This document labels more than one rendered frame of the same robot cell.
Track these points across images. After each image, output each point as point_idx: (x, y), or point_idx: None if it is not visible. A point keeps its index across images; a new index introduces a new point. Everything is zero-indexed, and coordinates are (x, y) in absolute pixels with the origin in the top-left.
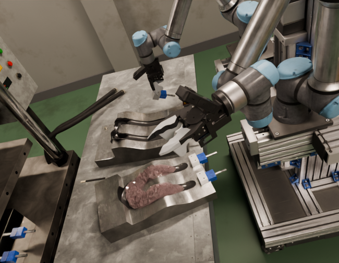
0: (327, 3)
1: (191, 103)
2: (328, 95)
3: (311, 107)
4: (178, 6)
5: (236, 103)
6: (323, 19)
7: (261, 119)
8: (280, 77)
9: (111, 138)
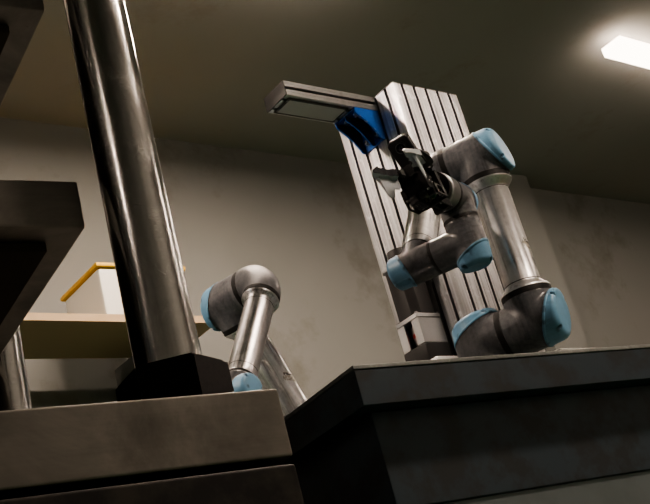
0: (483, 177)
1: (411, 144)
2: (538, 288)
3: (527, 324)
4: (252, 327)
5: (452, 179)
6: (485, 202)
7: (481, 238)
8: (465, 325)
9: None
